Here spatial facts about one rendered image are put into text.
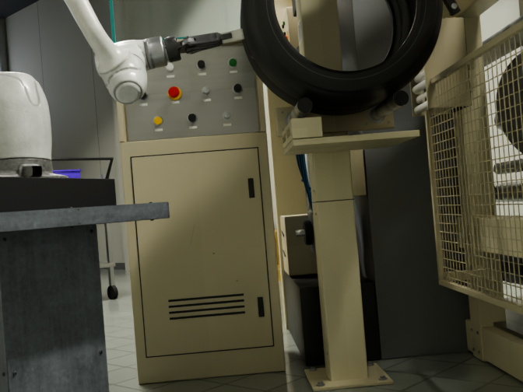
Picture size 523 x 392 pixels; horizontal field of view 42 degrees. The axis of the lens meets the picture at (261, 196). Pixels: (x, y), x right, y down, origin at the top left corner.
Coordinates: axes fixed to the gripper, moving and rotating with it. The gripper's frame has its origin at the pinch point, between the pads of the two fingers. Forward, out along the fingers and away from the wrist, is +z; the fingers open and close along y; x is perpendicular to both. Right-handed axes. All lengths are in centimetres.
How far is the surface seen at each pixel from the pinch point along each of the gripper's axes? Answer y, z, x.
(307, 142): -10.7, 13.5, 37.0
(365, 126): 24, 39, 33
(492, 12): 281, 206, -47
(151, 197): 50, -40, 40
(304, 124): -10.7, 14.0, 31.7
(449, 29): 19, 73, 8
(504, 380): 12, 62, 124
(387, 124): 24, 46, 35
